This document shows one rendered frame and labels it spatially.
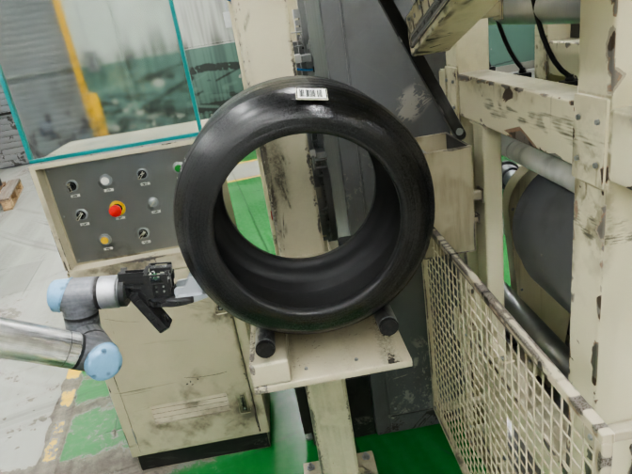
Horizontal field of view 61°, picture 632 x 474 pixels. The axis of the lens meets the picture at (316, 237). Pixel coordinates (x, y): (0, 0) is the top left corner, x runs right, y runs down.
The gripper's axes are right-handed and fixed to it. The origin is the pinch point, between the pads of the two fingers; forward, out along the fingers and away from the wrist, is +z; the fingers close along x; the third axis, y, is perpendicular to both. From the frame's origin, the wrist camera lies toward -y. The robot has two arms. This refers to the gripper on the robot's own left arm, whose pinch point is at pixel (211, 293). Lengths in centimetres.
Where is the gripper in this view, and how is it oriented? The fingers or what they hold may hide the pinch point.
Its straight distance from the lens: 127.8
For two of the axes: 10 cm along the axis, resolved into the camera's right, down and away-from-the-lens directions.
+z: 10.0, -0.6, 0.8
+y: -0.3, -9.3, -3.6
